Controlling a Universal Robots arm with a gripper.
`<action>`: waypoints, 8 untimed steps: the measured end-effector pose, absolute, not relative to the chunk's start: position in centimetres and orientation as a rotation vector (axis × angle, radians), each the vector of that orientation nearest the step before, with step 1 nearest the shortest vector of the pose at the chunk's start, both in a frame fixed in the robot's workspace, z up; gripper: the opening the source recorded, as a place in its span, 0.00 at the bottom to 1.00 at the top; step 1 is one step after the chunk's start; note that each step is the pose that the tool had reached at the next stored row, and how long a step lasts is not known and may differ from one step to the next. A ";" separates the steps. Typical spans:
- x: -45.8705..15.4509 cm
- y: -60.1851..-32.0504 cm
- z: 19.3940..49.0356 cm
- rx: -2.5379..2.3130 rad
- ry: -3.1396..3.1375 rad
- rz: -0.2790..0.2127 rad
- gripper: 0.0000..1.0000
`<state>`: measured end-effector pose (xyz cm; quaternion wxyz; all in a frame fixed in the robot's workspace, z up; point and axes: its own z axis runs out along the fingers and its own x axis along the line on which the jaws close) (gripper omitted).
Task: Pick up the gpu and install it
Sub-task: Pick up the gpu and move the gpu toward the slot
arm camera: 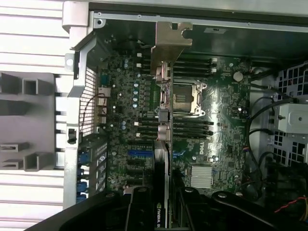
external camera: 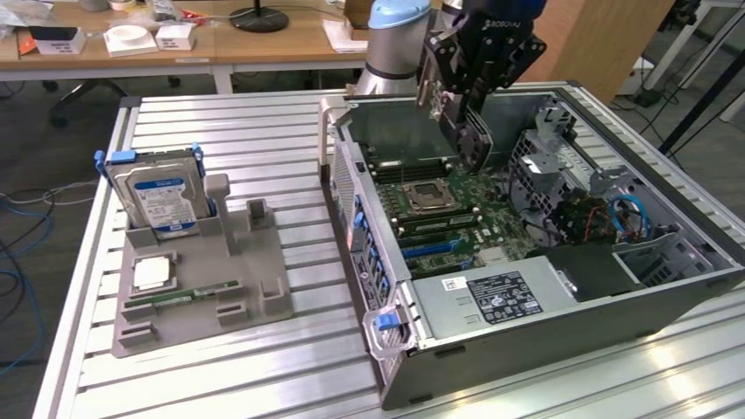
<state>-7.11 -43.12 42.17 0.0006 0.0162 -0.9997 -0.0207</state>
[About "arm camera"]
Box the silver chipset heatsink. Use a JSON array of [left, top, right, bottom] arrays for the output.
[[191, 165, 214, 189]]

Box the blue expansion slot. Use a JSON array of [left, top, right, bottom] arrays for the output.
[[127, 150, 154, 157]]

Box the green motherboard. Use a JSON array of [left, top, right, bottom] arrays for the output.
[[96, 36, 252, 200]]

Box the CPU socket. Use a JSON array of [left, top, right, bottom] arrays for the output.
[[172, 79, 209, 118]]

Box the metal disk bay cage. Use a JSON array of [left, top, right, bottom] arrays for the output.
[[274, 67, 308, 167]]

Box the open grey PC case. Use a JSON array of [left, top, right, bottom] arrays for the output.
[[62, 0, 308, 231]]

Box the grey parts rack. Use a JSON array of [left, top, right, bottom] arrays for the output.
[[0, 71, 57, 172]]

